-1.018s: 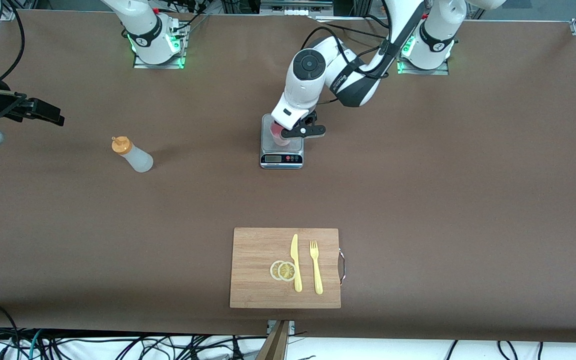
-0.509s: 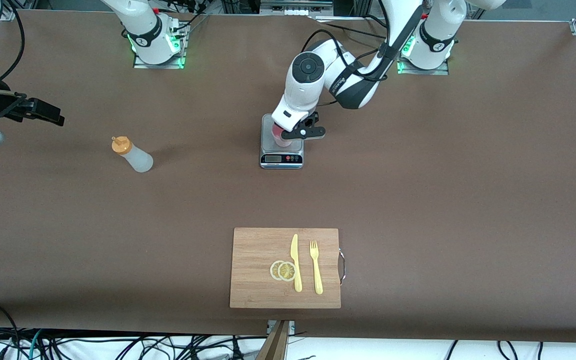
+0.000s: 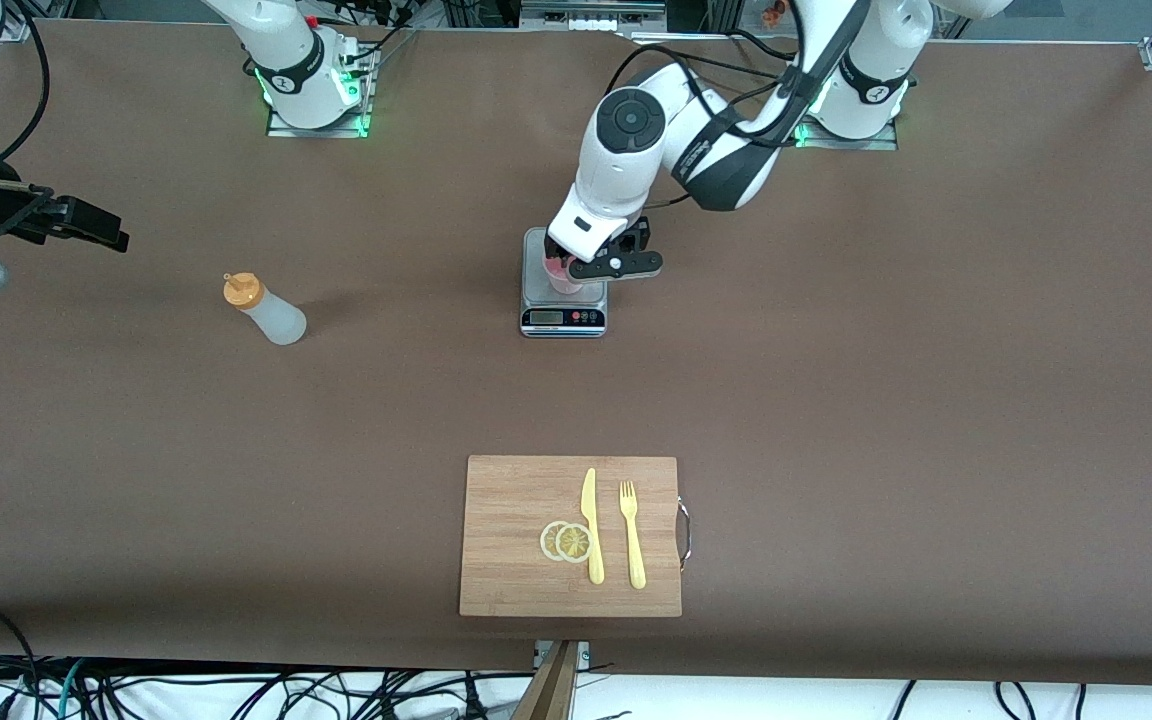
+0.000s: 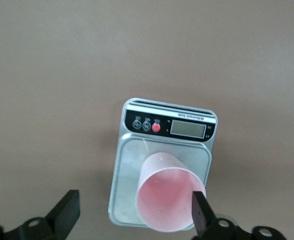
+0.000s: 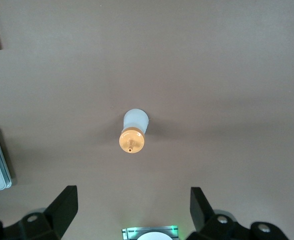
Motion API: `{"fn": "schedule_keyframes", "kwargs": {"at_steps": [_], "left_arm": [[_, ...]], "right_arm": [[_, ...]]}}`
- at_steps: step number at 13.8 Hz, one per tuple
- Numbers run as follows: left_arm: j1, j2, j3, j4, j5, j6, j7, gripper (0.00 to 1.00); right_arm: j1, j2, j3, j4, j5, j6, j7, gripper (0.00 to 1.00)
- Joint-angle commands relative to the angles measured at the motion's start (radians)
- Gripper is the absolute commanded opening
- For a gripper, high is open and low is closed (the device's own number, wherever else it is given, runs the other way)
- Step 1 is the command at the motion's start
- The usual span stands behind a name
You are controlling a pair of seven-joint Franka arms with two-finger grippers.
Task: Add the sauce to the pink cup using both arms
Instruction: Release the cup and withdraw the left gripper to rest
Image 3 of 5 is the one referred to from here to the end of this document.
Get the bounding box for pink plastic cup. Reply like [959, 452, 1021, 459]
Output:
[544, 254, 588, 298]

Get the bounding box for translucent orange-capped sauce bottle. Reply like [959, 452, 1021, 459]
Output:
[222, 271, 309, 348]

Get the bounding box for silver digital kitchen scale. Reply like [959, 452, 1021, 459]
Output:
[519, 226, 609, 340]

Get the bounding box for grey power strip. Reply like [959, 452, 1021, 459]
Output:
[519, 0, 669, 33]

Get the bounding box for yellow plastic knife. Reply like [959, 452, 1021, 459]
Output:
[580, 467, 607, 587]

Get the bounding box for yellow plastic fork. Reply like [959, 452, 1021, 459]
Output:
[618, 480, 648, 591]

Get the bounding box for brown table cover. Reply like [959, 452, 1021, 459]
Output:
[0, 18, 1152, 689]

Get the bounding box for wooden cutting board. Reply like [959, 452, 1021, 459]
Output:
[458, 454, 693, 619]

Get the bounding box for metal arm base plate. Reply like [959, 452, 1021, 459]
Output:
[794, 95, 900, 152]
[265, 38, 374, 140]

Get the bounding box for black base cable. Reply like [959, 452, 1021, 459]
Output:
[339, 18, 417, 77]

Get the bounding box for small metal bracket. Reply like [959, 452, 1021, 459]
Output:
[533, 639, 592, 670]

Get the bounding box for wooden post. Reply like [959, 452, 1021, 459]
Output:
[510, 640, 583, 720]

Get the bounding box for teal floor cable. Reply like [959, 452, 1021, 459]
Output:
[54, 657, 89, 720]

